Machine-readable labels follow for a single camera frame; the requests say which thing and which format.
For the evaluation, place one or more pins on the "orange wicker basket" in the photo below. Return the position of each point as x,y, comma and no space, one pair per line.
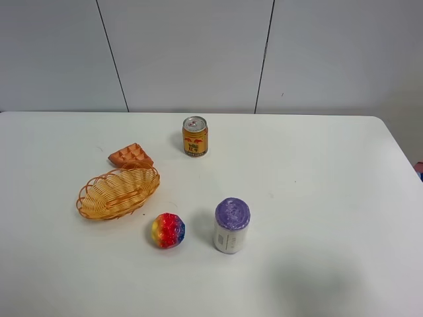
118,192

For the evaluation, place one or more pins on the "red object at table edge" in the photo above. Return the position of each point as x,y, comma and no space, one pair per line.
418,167

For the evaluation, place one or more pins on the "gold energy drink can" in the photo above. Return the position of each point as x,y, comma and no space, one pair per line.
195,136

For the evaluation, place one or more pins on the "rainbow coloured ball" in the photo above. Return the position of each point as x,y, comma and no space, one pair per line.
167,230

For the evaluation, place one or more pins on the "purple garbage bag roll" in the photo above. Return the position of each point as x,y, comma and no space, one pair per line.
232,218

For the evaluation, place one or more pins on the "orange waffle bread piece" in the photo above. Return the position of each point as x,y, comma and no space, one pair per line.
130,156

